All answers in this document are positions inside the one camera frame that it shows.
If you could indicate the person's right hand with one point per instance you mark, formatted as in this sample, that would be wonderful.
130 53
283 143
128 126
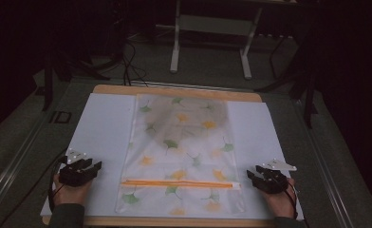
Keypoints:
280 204

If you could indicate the white metal stand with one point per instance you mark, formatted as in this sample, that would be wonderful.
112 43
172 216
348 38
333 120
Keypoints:
212 25

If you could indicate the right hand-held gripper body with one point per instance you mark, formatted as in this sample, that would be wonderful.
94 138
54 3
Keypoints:
274 182

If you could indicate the metal floor rail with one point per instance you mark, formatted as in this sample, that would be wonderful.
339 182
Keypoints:
326 164
10 172

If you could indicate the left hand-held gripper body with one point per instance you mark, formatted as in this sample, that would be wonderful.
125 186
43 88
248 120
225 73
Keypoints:
75 177

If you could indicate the leaf-print translucent zipper bag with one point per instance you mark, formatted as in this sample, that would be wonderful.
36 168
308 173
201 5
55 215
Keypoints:
181 158

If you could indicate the white table sheet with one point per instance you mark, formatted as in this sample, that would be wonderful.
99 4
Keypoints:
105 126

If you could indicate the person's left hand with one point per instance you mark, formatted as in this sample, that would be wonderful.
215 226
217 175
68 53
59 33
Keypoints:
70 193

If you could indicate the black metal stand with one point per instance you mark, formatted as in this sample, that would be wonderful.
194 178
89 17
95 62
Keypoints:
67 68
304 85

